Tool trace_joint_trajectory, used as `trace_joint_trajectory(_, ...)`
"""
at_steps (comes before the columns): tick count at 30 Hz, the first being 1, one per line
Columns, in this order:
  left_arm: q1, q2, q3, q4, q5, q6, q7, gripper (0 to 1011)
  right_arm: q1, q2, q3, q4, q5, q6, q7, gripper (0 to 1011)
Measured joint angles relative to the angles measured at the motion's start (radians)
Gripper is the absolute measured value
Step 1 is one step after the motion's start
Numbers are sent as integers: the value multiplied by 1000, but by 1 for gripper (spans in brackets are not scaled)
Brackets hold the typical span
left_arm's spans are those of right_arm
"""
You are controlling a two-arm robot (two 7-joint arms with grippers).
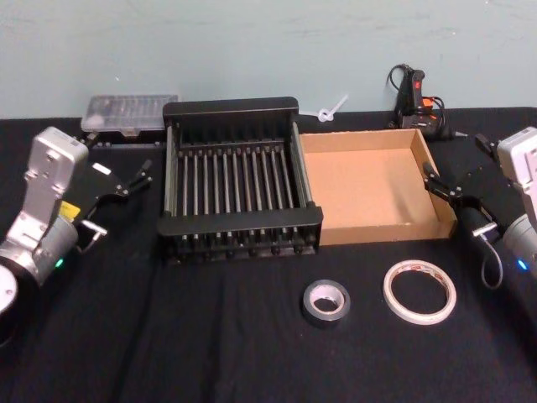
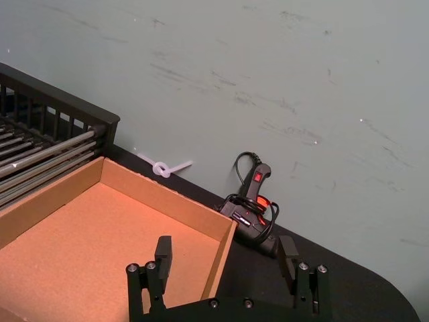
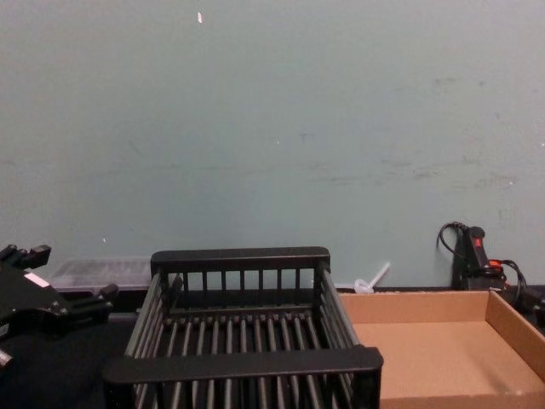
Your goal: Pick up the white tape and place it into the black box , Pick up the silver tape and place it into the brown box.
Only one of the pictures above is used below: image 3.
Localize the black table cloth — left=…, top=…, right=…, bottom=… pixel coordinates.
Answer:
left=0, top=287, right=545, bottom=409

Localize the clear plastic case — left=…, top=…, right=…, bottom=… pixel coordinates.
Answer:
left=50, top=255, right=154, bottom=293

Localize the black rack with steel bars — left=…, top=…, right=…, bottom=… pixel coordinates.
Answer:
left=101, top=245, right=384, bottom=409

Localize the shallow brown cardboard tray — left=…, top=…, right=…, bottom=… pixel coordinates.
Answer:
left=338, top=291, right=545, bottom=409

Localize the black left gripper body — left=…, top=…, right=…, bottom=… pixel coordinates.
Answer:
left=0, top=254, right=72, bottom=338

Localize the plain pale wall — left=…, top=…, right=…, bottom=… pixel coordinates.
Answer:
left=0, top=0, right=545, bottom=296

